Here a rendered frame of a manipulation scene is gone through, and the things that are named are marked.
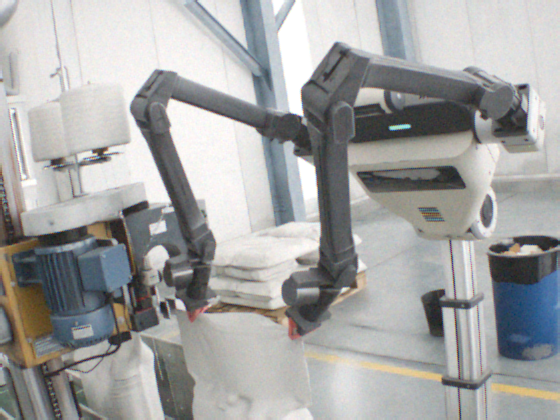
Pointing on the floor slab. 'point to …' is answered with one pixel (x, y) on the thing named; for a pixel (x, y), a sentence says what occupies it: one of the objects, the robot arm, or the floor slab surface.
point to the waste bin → (526, 297)
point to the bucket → (434, 311)
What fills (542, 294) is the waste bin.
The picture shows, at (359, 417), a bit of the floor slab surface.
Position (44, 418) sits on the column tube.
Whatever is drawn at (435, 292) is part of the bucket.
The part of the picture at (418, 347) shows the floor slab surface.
